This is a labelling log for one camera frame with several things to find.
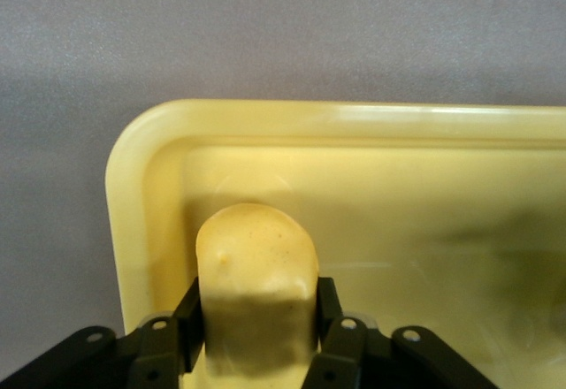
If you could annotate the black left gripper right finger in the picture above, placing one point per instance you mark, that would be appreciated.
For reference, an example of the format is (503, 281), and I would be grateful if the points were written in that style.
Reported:
(354, 353)

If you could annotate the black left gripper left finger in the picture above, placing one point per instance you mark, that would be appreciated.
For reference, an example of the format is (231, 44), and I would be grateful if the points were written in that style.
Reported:
(155, 353)

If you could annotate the yellow potato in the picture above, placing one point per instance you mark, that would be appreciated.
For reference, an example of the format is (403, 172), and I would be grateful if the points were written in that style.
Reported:
(256, 283)

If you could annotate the yellow plastic tray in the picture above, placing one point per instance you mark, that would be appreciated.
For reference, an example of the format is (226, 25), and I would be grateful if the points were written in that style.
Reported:
(398, 212)

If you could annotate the table cover mat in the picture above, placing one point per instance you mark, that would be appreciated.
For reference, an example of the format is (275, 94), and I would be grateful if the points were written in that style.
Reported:
(265, 31)

